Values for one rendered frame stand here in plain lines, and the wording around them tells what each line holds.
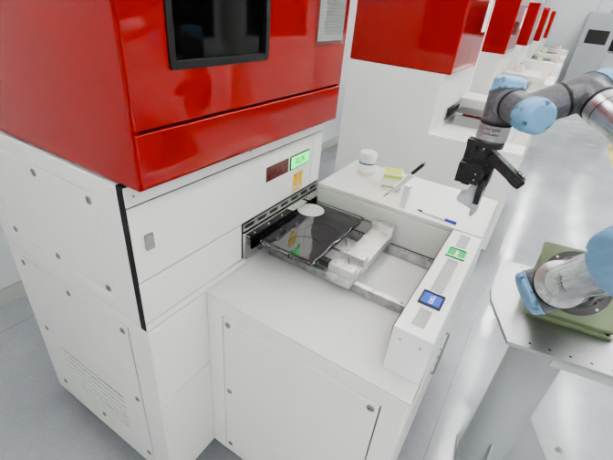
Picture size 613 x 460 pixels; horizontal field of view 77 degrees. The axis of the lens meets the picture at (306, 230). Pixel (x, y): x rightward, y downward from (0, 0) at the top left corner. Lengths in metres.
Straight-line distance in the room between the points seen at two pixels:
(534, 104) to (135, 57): 0.77
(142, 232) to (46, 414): 1.30
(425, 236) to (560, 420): 1.23
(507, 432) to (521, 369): 0.30
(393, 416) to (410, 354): 0.16
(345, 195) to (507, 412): 0.96
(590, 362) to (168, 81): 1.22
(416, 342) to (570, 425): 1.48
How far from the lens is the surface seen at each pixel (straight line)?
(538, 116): 0.96
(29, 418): 2.11
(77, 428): 2.00
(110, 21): 0.75
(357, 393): 1.04
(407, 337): 0.93
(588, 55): 13.39
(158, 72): 0.80
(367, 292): 1.18
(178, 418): 1.43
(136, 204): 0.89
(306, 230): 1.32
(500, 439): 1.76
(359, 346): 1.05
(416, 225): 1.41
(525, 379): 1.53
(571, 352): 1.31
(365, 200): 1.45
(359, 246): 1.31
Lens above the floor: 1.58
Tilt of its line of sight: 31 degrees down
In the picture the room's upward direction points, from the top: 6 degrees clockwise
